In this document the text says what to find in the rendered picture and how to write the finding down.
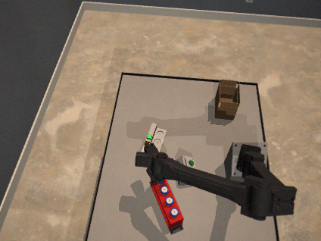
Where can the grey key housing with blue and green keys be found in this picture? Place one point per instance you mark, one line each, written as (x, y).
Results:
(187, 161)

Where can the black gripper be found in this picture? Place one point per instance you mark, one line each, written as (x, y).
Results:
(154, 181)

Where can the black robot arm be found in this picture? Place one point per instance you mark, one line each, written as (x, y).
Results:
(257, 197)

